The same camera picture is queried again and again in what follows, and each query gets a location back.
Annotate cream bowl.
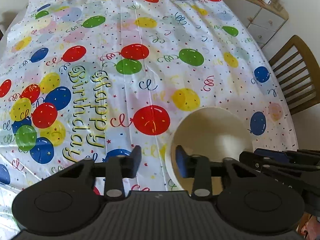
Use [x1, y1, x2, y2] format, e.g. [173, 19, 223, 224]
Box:
[165, 107, 253, 193]

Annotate right hand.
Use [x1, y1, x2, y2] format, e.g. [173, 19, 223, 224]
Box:
[301, 216, 320, 240]

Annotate right wooden chair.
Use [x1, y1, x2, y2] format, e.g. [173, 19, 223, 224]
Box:
[269, 35, 319, 115]

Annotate balloon birthday tablecloth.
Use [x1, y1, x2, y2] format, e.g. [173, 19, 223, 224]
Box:
[1, 0, 297, 239]

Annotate white drawer cabinet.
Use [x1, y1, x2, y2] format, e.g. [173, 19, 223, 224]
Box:
[223, 0, 289, 48]

